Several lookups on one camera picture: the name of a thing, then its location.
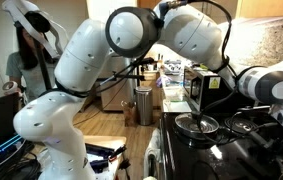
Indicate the black blue tool case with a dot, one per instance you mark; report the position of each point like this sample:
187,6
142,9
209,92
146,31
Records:
97,150

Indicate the pale yellow towel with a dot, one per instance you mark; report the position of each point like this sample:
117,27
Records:
154,140

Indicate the black red clamp tool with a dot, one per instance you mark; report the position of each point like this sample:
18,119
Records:
119,151

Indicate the wooden base cabinet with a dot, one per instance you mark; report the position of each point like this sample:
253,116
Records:
151,96

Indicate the yellow packet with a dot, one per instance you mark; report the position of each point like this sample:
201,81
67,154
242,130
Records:
207,65

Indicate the dish rack with dishes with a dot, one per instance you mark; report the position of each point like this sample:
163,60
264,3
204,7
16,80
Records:
172,68

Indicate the black electric stove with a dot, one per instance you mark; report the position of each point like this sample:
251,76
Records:
187,160

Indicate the glass lid with black knob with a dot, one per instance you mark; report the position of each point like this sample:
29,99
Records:
196,124

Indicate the woman in grey shirt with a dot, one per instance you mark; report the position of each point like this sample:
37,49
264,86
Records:
31,75

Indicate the clear plastic container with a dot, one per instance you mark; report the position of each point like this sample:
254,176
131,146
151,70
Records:
173,92

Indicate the white curved frame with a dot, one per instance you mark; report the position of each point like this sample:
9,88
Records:
14,8

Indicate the black stereo camera bar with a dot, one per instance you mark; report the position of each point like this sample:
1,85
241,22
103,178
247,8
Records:
146,61

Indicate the wooden side table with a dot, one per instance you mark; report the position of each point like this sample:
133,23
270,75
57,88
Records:
107,140

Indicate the light wooden wall cabinet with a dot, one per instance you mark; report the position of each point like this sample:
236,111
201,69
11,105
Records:
267,8

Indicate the black stand pole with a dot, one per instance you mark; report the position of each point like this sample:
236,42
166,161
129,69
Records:
44,73

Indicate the stainless steel trash can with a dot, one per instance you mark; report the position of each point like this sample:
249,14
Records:
144,106

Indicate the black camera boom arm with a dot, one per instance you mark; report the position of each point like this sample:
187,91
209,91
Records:
131,77

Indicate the stainless steel refrigerator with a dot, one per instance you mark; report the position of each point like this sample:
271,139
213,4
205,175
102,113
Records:
117,98

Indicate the white VR controller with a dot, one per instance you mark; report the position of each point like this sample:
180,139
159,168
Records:
10,87

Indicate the black coil burner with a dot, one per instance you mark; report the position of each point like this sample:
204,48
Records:
237,125

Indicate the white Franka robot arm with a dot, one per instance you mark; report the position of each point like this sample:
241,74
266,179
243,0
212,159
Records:
81,56

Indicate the black VR headset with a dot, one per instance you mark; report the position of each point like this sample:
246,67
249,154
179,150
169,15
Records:
36,20

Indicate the purple cloth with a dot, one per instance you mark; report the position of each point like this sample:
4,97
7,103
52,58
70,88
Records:
159,81

